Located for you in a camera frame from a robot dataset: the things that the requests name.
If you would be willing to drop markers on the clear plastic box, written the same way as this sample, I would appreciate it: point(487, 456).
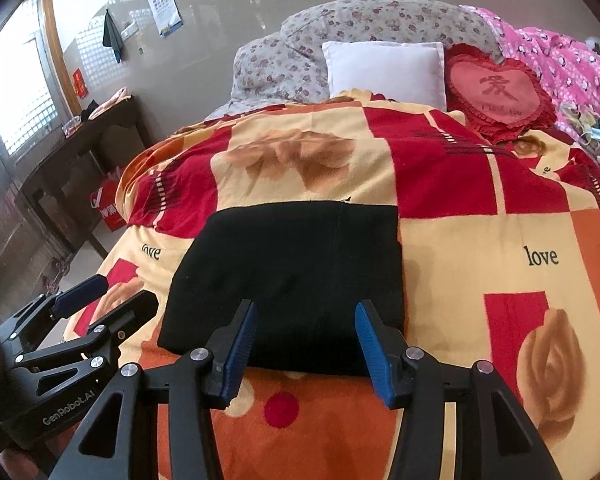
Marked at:
point(72, 125)

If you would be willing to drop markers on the wall poster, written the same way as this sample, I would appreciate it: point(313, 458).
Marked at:
point(162, 2)

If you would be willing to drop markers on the lattice window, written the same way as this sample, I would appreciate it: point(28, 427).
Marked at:
point(25, 95)

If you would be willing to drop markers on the red orange printed blanket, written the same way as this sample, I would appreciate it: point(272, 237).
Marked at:
point(455, 200)

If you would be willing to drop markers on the dark hanging cloth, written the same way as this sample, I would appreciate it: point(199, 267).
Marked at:
point(112, 35)

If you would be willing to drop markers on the person's left forearm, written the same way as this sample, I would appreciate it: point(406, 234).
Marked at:
point(15, 462)

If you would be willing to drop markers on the white pillow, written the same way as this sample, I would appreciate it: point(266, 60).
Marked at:
point(385, 72)

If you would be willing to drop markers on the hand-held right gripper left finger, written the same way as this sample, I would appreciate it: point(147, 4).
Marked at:
point(240, 355)

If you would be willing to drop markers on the multicoloured patterned cloth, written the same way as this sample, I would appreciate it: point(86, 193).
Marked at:
point(595, 135)

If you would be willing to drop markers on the red bag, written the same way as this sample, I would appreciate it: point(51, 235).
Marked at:
point(107, 202)

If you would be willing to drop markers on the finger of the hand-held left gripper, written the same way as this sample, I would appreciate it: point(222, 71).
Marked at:
point(125, 317)
point(80, 292)

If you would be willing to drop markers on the black pants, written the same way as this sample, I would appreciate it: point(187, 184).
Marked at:
point(290, 270)

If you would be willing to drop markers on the peach cloth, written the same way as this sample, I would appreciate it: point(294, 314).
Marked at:
point(115, 96)

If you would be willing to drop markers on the dark wooden table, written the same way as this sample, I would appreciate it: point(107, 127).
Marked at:
point(105, 130)

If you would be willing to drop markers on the grey floral quilt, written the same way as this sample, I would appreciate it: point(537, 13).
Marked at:
point(370, 20)

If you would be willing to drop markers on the red wall sticker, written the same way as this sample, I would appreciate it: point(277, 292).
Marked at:
point(80, 83)

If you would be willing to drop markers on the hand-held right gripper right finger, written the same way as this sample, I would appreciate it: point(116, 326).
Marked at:
point(375, 355)

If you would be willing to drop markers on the pink printed quilt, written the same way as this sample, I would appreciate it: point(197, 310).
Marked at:
point(555, 55)

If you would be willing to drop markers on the red heart-shaped cushion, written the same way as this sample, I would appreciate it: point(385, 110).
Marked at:
point(495, 90)

